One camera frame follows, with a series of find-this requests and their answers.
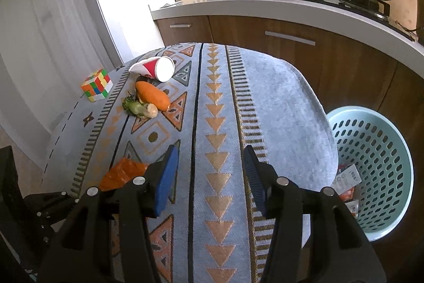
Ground green vegetable scrap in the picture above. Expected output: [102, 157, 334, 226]
[122, 95, 158, 119]

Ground orange carrot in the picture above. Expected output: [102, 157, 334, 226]
[135, 81, 170, 111]

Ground white paper receipt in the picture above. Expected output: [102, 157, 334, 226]
[331, 164, 361, 195]

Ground red snack wrapper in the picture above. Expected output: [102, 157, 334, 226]
[339, 188, 359, 218]

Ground red white paper cup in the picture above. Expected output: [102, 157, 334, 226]
[129, 56, 175, 82]

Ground light blue trash basket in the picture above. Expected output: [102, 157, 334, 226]
[327, 106, 414, 241]

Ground brown kitchen cabinets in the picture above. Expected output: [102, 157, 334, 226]
[156, 15, 423, 277]

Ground white kitchen countertop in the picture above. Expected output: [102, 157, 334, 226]
[151, 0, 423, 76]

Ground patterned grey tablecloth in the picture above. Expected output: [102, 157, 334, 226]
[42, 43, 338, 282]

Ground colourful puzzle cube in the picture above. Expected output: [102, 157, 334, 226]
[81, 69, 113, 103]

